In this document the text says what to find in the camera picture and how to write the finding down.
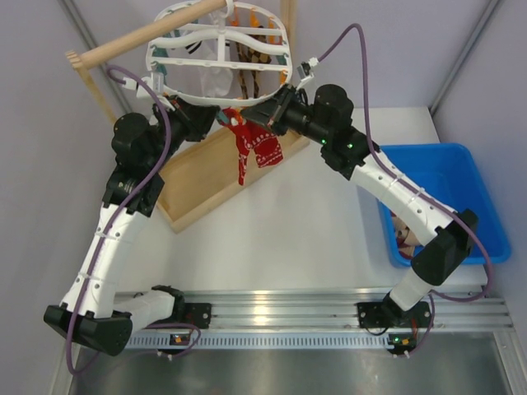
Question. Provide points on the blue plastic bin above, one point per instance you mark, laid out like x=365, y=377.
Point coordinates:
x=448, y=172

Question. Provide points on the aluminium mounting rail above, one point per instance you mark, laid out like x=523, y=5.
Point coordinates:
x=330, y=320

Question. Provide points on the white sock on hanger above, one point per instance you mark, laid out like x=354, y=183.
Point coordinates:
x=214, y=81

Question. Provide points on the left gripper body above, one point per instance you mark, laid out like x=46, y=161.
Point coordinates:
x=178, y=122

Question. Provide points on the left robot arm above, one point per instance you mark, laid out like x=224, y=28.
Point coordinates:
x=87, y=314

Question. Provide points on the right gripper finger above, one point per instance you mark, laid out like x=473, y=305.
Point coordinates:
x=271, y=105
x=260, y=116

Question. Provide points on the white plastic sock hanger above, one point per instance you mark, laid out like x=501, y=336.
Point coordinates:
x=251, y=41

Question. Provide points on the red christmas sock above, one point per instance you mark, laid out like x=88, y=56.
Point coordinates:
x=244, y=146
x=266, y=146

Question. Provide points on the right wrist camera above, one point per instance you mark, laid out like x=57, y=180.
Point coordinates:
x=306, y=72

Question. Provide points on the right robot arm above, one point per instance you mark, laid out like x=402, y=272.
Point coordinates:
x=446, y=236

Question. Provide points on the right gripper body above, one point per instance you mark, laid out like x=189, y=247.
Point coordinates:
x=296, y=118

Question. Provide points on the wooden drying rack stand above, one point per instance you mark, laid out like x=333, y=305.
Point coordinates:
x=206, y=175

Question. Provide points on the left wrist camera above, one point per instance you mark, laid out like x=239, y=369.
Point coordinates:
x=155, y=81

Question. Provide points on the brown striped sock pile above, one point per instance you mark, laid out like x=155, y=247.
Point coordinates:
x=406, y=240

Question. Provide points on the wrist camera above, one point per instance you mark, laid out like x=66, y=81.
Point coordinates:
x=155, y=81
x=306, y=72

